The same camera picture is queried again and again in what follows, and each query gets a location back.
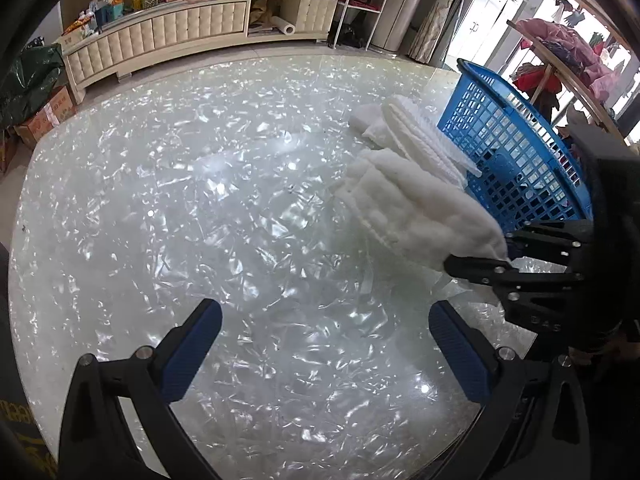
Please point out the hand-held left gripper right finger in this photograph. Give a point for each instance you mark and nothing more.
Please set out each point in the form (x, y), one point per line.
(460, 355)

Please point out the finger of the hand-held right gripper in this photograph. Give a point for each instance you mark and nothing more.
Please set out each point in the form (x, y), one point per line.
(480, 267)
(545, 240)

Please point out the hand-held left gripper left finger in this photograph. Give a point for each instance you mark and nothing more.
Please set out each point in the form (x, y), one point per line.
(192, 355)

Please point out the white fluffy towel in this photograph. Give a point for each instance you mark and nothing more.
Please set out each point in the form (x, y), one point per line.
(415, 200)

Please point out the blue plastic basket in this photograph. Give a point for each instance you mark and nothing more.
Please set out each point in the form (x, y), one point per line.
(500, 110)

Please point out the wooden clothes rack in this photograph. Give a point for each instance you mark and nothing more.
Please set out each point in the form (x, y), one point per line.
(575, 80)

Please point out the pink clothes pile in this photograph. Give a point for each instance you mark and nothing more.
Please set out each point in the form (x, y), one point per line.
(565, 45)

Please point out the patterned curtain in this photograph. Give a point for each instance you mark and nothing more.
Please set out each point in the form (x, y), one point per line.
(445, 10)

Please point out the standing air conditioner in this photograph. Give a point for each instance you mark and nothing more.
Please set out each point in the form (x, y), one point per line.
(400, 5)

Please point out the cardboard box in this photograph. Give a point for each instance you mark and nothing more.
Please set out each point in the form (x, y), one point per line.
(47, 115)

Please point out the white paper roll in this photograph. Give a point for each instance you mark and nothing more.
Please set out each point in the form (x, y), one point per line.
(283, 25)

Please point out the green bag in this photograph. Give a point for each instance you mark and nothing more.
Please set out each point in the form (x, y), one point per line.
(30, 80)

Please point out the cream television cabinet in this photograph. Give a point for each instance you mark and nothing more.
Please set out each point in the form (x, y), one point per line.
(165, 35)

